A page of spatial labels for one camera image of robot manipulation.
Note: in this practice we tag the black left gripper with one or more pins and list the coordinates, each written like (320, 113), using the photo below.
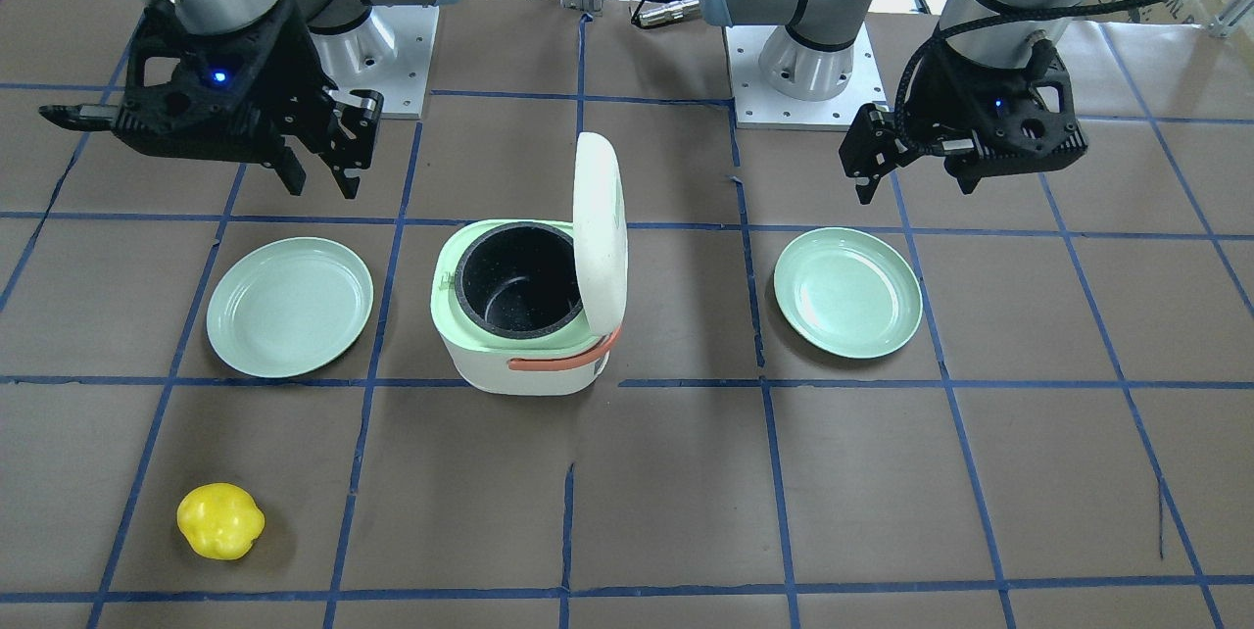
(948, 100)

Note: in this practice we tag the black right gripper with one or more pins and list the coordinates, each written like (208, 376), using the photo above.
(285, 72)

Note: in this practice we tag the white and green rice cooker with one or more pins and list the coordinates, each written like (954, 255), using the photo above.
(533, 308)

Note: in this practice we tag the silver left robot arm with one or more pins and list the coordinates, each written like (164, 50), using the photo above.
(994, 33)

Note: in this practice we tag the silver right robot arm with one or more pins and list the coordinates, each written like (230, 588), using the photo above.
(216, 16)

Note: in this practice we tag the light green plate far side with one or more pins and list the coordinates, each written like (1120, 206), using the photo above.
(848, 293)

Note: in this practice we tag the light green plate near pepper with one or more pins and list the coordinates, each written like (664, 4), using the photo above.
(289, 307)

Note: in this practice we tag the yellow bell pepper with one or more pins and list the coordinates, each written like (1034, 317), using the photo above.
(220, 521)

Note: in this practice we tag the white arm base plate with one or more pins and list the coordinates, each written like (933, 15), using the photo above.
(779, 84)
(390, 51)

